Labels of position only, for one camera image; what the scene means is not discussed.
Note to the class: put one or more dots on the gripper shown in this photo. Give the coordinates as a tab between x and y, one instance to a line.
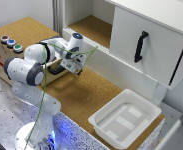
71	62

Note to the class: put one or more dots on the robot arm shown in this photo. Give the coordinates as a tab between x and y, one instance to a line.
22	70

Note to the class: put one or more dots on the wooden drawer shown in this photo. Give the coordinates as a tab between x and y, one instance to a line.
51	77

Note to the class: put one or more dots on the wooden drawer box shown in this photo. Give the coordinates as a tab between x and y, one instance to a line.
22	29

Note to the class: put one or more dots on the white cabinet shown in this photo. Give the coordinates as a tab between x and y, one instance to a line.
104	68

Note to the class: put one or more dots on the green button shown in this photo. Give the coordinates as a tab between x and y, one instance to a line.
17	47

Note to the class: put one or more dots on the white sliding door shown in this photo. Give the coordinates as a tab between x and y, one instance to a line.
124	36

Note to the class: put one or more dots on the blue button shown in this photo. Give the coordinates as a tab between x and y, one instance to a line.
11	42

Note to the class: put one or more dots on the red button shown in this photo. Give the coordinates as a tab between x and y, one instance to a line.
5	38

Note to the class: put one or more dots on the white plastic box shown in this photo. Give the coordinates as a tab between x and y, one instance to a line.
124	121

